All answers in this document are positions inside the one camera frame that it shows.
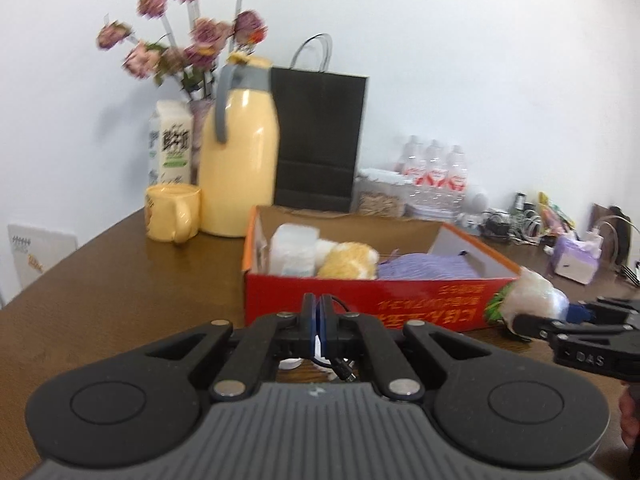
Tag brown wooden stand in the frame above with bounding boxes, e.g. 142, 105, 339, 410
592, 203, 640, 266

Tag clear cotton swab container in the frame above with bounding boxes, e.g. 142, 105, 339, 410
270, 224, 321, 277

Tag black paper bag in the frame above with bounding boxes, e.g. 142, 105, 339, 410
270, 34, 371, 213

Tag person's right hand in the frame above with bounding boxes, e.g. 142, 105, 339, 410
619, 385, 640, 448

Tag red cardboard box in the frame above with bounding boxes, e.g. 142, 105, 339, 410
243, 205, 523, 333

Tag purple tissue box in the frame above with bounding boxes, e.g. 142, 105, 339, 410
552, 236, 601, 281

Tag yellow thermos jug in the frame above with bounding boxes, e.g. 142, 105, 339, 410
198, 52, 280, 237

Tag clear seed container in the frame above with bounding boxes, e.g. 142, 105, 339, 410
356, 167, 408, 218

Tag pink glass vase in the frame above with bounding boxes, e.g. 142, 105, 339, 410
189, 100, 217, 186

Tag braided cable with pink tie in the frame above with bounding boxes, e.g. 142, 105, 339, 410
330, 297, 361, 383

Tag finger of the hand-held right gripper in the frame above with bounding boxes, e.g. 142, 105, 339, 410
514, 314, 640, 342
567, 297, 640, 323

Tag purple knitted cloth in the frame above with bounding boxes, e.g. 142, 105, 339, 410
377, 251, 478, 281

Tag colourful snack packet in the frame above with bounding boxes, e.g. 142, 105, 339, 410
537, 192, 571, 236

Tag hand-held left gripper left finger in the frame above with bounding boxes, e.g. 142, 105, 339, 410
145, 294, 317, 401

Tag yellow mug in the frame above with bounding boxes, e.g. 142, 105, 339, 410
145, 184, 203, 245

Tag yellow white plush toy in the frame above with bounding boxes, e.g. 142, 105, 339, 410
315, 240, 379, 280

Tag white robot figure speaker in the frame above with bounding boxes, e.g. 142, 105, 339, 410
460, 192, 493, 226

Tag clear water bottle red label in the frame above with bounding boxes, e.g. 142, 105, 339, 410
422, 139, 448, 208
397, 135, 426, 208
445, 145, 471, 211

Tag white book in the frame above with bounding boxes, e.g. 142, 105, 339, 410
7, 224, 78, 301

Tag white plastic bag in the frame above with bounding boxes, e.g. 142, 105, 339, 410
500, 269, 571, 333

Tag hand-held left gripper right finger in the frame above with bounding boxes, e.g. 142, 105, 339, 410
322, 295, 493, 401

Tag dried pink flower bouquet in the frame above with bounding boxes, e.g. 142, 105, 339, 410
96, 0, 268, 102

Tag black cable tangle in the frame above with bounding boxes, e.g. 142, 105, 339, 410
480, 207, 518, 243

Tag white milk carton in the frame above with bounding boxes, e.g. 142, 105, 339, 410
148, 100, 195, 187

